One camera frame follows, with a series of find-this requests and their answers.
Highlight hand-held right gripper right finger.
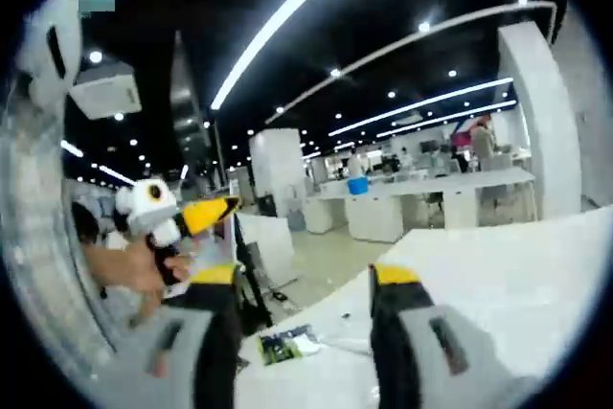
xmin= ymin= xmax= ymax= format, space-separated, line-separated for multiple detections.
xmin=367 ymin=263 xmax=534 ymax=409

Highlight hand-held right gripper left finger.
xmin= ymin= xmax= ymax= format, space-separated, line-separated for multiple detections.
xmin=98 ymin=261 xmax=243 ymax=409

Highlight green black skincare sachet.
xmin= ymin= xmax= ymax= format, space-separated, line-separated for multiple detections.
xmin=257 ymin=325 xmax=321 ymax=368

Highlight person's left hand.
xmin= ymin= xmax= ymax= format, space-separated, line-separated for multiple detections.
xmin=120 ymin=239 xmax=193 ymax=308

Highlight white desk black legs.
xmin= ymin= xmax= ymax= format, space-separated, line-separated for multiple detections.
xmin=238 ymin=241 xmax=275 ymax=336

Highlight ceiling air conditioner unit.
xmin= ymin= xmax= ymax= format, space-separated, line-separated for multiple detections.
xmin=68 ymin=63 xmax=144 ymax=121

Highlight long white desk row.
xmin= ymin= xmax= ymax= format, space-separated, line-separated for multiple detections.
xmin=304 ymin=168 xmax=537 ymax=243

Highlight white worn device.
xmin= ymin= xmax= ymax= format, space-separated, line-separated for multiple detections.
xmin=16 ymin=0 xmax=86 ymax=108

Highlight long ceiling strip light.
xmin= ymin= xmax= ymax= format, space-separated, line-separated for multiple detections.
xmin=210 ymin=0 xmax=375 ymax=111

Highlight white pedestal cabinet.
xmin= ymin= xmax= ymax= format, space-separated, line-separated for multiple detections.
xmin=238 ymin=214 xmax=296 ymax=285

